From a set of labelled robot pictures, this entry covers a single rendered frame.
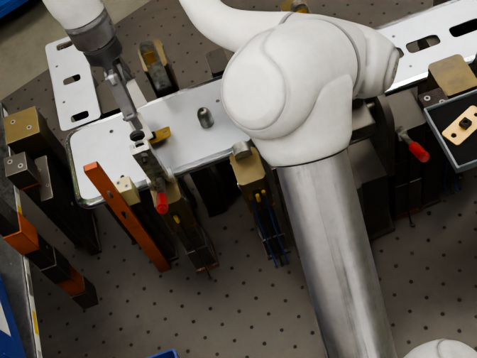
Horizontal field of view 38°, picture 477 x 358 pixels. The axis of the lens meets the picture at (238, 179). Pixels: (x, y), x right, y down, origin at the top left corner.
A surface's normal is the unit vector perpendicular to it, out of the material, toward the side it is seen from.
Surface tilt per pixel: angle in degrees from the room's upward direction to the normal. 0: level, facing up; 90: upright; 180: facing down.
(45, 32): 0
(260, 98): 46
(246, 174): 0
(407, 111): 0
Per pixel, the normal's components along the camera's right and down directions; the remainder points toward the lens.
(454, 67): -0.19, -0.49
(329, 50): 0.67, -0.40
